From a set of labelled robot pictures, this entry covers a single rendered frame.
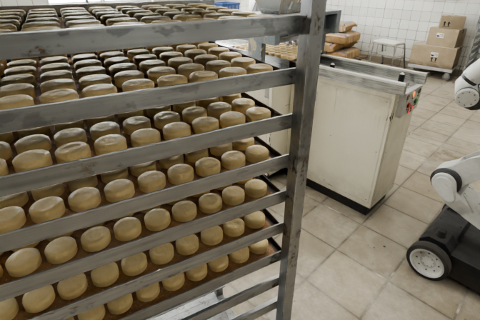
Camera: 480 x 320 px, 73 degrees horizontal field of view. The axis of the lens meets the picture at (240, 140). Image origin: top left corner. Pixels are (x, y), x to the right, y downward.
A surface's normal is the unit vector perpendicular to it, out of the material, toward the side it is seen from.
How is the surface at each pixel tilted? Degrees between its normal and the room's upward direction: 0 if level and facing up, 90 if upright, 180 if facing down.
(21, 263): 0
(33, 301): 0
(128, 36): 90
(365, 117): 90
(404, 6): 90
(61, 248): 0
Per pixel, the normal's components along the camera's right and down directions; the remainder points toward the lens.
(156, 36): 0.47, 0.40
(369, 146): -0.72, 0.31
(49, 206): 0.00, -0.89
